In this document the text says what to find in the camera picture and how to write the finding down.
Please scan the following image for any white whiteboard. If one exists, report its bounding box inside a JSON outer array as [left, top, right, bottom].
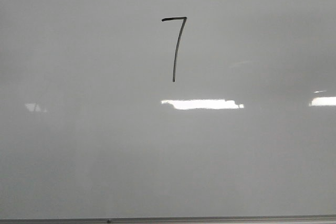
[[1, 0, 335, 219]]

